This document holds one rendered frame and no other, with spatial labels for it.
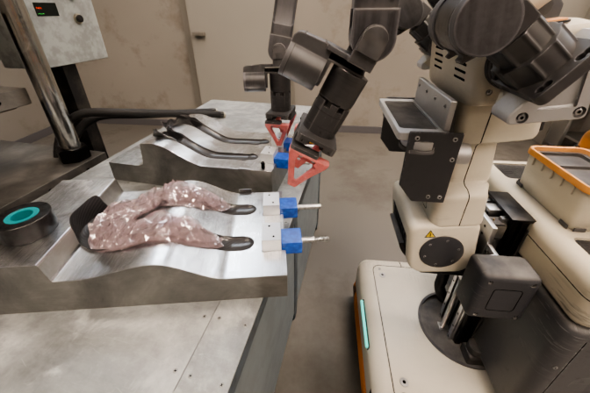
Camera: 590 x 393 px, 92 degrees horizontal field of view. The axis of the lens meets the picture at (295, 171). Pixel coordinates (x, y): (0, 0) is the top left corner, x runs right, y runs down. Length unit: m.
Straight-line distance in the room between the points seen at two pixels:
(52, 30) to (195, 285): 1.09
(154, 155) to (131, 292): 0.41
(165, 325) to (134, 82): 3.55
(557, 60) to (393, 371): 0.92
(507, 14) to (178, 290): 0.61
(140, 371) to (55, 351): 0.14
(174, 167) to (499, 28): 0.75
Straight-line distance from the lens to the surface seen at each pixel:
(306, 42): 0.44
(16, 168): 1.34
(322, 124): 0.45
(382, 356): 1.13
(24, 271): 0.63
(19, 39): 1.18
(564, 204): 0.91
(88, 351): 0.60
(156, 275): 0.54
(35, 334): 0.67
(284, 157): 0.77
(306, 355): 1.41
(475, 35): 0.44
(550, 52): 0.50
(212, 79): 3.45
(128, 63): 3.93
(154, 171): 0.91
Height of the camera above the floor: 1.25
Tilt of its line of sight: 30 degrees down
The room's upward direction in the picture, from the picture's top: straight up
